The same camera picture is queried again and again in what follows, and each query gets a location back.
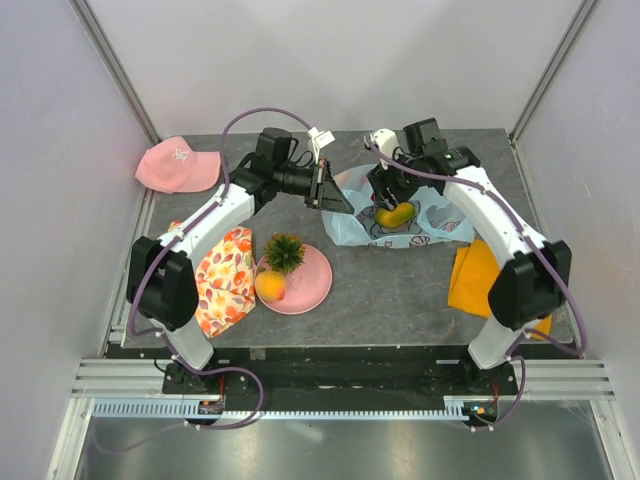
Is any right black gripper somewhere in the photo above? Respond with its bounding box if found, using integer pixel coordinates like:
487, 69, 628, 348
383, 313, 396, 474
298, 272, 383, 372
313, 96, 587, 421
366, 147, 423, 212

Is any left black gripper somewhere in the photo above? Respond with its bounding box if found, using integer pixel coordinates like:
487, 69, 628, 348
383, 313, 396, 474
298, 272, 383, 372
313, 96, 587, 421
275, 159, 354, 216

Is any fake mango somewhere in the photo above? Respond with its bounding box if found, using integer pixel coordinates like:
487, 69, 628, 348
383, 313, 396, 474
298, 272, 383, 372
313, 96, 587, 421
375, 202, 415, 229

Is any light blue plastic bag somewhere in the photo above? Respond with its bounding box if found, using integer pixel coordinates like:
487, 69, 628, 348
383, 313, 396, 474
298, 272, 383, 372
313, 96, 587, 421
322, 164, 475, 249

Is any fake pineapple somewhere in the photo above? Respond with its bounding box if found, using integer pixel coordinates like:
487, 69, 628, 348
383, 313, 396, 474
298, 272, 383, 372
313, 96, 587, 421
264, 233, 305, 275

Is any fake peach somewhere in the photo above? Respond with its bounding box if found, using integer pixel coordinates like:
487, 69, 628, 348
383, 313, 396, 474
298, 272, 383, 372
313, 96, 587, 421
255, 270, 286, 302

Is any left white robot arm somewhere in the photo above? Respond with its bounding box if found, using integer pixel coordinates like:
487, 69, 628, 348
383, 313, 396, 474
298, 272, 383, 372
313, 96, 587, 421
126, 127, 353, 393

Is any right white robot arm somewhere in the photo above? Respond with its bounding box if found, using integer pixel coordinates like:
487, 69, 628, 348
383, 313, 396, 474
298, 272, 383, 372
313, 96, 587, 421
365, 118, 572, 394

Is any pink plate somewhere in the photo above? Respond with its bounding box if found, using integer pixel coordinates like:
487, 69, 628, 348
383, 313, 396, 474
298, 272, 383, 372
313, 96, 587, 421
258, 244, 333, 315

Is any orange folded cloth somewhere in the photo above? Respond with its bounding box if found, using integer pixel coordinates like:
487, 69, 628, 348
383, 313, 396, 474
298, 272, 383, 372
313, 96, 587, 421
447, 238, 554, 341

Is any floral patterned cloth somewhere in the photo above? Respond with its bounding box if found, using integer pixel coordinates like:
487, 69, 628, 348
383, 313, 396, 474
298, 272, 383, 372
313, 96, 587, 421
195, 226, 256, 338

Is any pink cap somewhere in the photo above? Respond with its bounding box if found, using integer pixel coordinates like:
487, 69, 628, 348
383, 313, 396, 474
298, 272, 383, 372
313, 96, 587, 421
135, 136, 221, 194

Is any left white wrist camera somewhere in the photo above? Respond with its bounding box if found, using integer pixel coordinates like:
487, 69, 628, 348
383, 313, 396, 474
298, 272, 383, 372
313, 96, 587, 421
307, 127, 335, 163

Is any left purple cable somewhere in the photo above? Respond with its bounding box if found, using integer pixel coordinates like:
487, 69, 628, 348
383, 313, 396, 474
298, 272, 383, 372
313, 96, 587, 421
128, 106, 319, 339

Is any purple cable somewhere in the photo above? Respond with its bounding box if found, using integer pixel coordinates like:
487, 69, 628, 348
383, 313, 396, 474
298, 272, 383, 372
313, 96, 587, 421
128, 106, 319, 339
369, 144, 587, 434

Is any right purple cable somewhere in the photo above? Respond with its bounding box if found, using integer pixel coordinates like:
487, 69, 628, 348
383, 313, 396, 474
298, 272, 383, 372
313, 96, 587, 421
369, 144, 587, 434

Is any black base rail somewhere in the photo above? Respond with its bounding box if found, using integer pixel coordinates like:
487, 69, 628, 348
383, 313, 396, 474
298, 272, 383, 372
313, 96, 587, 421
162, 344, 516, 401

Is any slotted cable duct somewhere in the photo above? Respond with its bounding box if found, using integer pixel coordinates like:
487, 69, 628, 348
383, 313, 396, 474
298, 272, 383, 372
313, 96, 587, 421
92, 397, 493, 421

